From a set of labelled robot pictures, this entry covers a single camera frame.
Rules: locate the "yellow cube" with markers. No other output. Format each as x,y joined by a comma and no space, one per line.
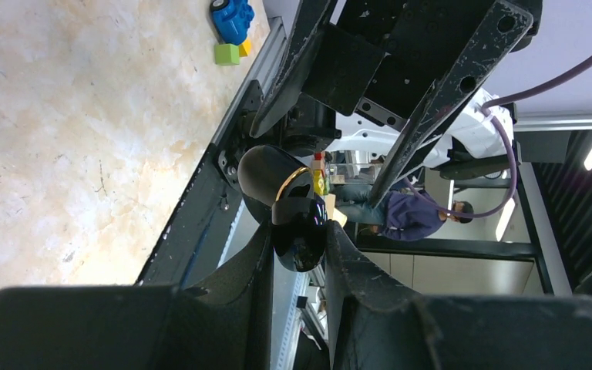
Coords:
244,48

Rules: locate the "person in purple sweater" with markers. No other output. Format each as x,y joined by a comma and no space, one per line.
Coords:
399,216

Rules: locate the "green cube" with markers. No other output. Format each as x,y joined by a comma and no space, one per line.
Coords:
227,55

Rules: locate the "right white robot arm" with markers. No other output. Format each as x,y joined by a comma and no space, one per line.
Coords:
410,65

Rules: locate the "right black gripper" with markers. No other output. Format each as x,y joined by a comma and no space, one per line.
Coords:
381,57

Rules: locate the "blue toy car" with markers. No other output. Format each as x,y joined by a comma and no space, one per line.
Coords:
232,19

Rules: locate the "black earbud charging case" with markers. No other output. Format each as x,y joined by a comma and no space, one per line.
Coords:
298,218

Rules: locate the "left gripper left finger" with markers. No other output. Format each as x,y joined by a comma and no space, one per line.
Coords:
221,322

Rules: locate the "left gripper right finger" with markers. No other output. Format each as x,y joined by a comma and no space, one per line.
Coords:
375,322

